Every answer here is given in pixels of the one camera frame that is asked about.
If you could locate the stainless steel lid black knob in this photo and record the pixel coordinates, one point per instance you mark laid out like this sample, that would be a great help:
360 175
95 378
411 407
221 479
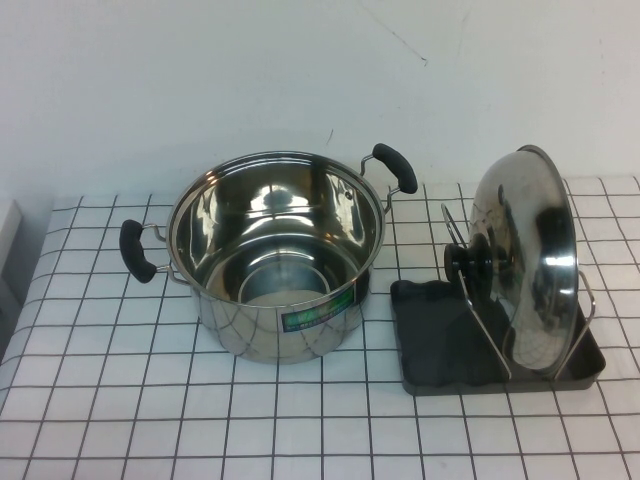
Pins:
530 225

